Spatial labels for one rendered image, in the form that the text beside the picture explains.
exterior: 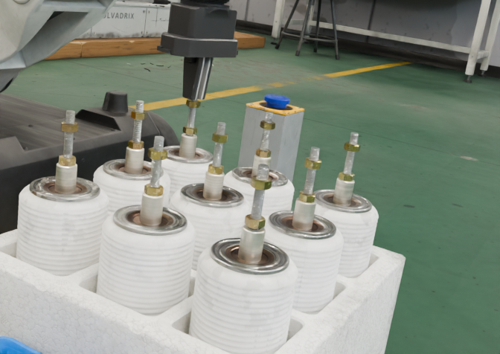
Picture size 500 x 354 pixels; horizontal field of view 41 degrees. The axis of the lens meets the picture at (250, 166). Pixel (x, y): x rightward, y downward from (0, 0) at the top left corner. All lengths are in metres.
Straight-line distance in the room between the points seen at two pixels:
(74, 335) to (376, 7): 5.37
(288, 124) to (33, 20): 0.44
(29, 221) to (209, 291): 0.23
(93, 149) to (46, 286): 0.53
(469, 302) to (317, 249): 0.62
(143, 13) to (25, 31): 2.75
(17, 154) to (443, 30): 4.93
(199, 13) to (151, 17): 3.08
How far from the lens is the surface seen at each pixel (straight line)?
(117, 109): 1.33
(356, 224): 0.81
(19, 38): 1.17
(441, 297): 1.27
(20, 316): 0.75
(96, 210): 0.73
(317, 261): 0.71
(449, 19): 5.75
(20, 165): 1.09
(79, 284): 0.72
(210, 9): 0.88
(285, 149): 1.04
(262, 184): 0.60
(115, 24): 3.70
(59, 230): 0.73
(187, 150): 0.93
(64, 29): 1.24
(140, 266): 0.66
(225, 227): 0.75
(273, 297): 0.61
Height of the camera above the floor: 0.51
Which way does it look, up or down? 16 degrees down
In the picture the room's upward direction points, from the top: 8 degrees clockwise
